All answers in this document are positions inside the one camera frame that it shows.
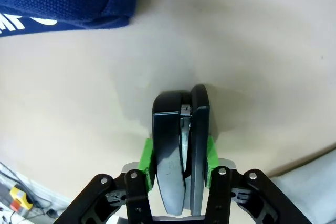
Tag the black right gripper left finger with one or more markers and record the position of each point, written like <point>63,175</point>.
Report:
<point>136,192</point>

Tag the CAMPUS pencil case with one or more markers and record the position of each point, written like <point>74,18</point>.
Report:
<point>60,1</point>

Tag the yellow emergency stop box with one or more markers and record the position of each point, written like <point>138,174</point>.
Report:
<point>20,198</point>

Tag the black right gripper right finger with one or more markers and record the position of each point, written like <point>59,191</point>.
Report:
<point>223,195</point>

